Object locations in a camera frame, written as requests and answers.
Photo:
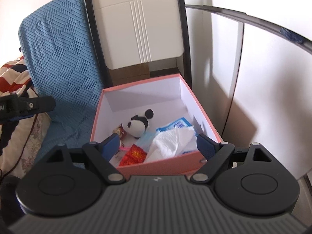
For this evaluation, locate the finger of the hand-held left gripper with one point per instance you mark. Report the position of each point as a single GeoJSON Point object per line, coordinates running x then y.
{"type": "Point", "coordinates": [36, 104]}

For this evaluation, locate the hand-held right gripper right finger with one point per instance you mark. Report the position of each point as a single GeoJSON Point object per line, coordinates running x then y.
{"type": "Point", "coordinates": [206, 145]}

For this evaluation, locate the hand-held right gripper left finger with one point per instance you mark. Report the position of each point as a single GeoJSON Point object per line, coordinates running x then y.
{"type": "Point", "coordinates": [112, 144]}

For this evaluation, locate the red foil packet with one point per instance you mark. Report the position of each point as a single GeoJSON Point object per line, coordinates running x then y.
{"type": "Point", "coordinates": [134, 156]}

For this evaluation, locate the panda plush toy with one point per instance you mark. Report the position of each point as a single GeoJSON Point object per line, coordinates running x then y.
{"type": "Point", "coordinates": [137, 126]}

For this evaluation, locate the blue wet wipes packet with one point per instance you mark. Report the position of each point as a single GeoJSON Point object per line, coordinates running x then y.
{"type": "Point", "coordinates": [176, 124]}

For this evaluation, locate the white paper tissue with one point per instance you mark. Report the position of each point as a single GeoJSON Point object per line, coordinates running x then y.
{"type": "Point", "coordinates": [168, 143]}

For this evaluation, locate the pink cardboard box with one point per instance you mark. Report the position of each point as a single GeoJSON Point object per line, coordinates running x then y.
{"type": "Point", "coordinates": [146, 97]}

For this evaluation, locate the cream red black blanket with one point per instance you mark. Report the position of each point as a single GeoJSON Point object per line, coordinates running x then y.
{"type": "Point", "coordinates": [9, 75]}

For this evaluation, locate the cream folding chair black frame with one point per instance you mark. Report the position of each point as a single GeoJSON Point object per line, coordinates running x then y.
{"type": "Point", "coordinates": [136, 29]}

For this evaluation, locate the black curved rail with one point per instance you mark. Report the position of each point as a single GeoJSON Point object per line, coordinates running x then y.
{"type": "Point", "coordinates": [268, 25]}

